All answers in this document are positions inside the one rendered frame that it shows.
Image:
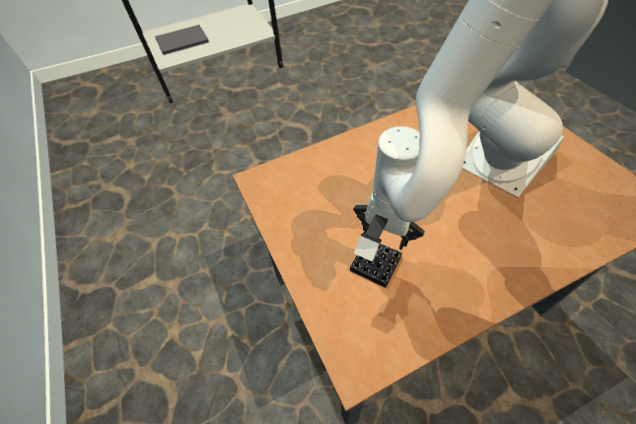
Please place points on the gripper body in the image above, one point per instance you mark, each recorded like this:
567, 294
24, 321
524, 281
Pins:
394, 224

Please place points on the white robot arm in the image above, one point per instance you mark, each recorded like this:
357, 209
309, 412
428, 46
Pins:
482, 41

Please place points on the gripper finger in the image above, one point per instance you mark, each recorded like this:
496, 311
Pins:
359, 210
418, 232

